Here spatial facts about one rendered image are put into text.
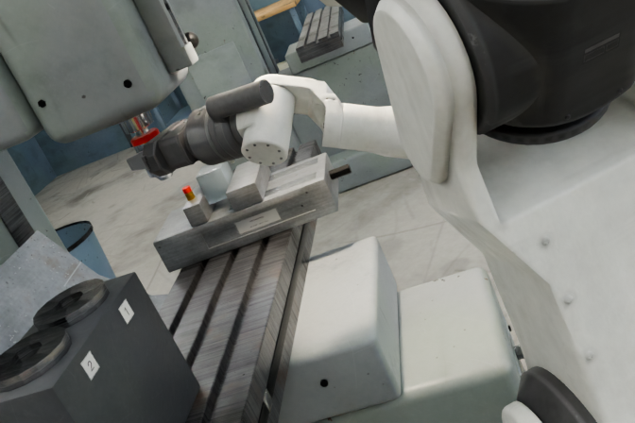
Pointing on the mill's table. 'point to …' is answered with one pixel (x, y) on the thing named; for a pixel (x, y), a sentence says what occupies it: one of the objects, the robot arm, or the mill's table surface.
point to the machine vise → (246, 225)
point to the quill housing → (77, 41)
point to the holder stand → (96, 361)
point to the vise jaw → (248, 185)
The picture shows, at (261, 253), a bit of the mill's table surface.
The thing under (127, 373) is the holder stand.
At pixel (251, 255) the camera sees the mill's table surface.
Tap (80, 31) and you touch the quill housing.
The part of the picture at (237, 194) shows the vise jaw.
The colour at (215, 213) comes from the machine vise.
